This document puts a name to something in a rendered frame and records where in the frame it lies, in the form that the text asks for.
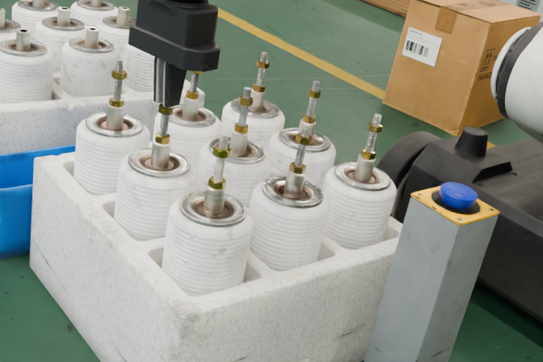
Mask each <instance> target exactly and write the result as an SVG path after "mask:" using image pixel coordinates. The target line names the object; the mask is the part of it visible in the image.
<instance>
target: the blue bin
mask: <svg viewBox="0 0 543 362"><path fill-rule="evenodd" d="M75 149H76V145H66V146H60V147H54V148H47V149H36V150H30V151H24V152H18V153H12V154H0V259H6V258H10V257H14V256H18V255H25V254H28V253H30V245H31V227H32V191H33V172H34V159H35V158H38V157H43V156H49V155H54V156H59V155H61V154H67V153H73V152H75Z"/></svg>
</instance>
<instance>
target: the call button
mask: <svg viewBox="0 0 543 362"><path fill-rule="evenodd" d="M440 195H441V199H442V201H443V202H444V203H446V204H447V205H449V206H451V207H454V208H459V209H467V208H469V207H470V205H473V204H475V203H476V200H477V198H478V195H477V193H476V192H475V191H474V190H473V189H472V188H471V187H468V186H466V185H464V184H461V183H454V182H448V183H443V184H442V185H441V186H440Z"/></svg>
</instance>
